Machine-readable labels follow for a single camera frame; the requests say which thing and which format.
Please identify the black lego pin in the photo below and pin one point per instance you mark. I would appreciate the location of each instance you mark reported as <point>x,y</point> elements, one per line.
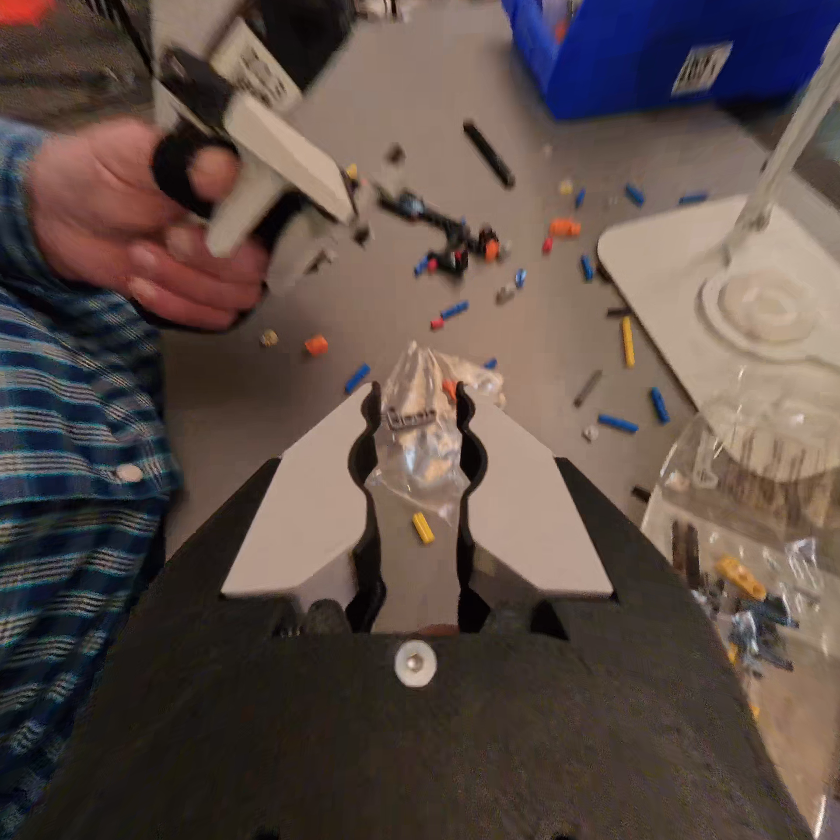
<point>618,310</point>
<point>640,493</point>

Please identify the blue bin with tag sticker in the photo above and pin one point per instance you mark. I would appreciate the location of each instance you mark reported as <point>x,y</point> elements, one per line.
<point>623,59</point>

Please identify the yellow lego axle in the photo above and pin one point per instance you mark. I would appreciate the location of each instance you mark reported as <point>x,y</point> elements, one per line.
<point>628,341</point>

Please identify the long blue lego pin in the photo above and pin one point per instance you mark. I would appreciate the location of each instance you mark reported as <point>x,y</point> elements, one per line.
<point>454,310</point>

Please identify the orange plastic object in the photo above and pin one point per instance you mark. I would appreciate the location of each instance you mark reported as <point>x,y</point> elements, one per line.
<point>26,10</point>

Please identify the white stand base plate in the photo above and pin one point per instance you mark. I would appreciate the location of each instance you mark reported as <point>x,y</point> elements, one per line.
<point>656,275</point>

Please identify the person's left forearm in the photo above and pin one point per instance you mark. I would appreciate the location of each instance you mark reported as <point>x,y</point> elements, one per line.
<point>19,216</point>

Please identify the small tan lego piece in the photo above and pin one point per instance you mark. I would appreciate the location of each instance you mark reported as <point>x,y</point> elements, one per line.
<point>269,338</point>

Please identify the large clear bag of parts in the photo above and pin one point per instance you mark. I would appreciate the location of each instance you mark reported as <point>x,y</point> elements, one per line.
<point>754,525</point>

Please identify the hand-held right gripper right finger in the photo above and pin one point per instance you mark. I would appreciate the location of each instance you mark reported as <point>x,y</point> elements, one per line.
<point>538,525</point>

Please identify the black lego frame assembly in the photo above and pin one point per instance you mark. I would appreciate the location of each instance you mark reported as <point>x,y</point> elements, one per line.
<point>446,236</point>

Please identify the dark grey lego axle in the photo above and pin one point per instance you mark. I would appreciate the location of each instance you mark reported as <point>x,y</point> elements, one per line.
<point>588,387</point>

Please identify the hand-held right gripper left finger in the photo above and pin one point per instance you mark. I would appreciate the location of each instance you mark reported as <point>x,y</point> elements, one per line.
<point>302,525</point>

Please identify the person's left hand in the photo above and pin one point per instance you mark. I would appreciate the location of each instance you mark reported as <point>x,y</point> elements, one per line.
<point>98,216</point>

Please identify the grey lego pin connector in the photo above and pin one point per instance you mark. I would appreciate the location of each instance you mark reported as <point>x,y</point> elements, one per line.
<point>506,294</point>

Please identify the yellow lego bush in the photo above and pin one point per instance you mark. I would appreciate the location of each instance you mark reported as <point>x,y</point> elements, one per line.
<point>423,528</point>

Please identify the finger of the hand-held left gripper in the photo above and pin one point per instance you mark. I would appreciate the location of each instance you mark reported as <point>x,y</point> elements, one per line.
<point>289,151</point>

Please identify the small clear bag of parts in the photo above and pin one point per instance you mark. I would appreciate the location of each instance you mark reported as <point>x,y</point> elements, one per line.
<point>420,459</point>

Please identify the person's blue plaid shirt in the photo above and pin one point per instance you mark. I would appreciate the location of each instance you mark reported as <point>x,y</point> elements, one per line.
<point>65,525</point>

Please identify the long black lego bar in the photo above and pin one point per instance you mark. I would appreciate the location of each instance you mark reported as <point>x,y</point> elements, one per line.
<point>489,154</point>

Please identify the orange lego connector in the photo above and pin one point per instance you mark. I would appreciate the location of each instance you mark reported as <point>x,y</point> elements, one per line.
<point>573,228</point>
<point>316,346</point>
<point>558,228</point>

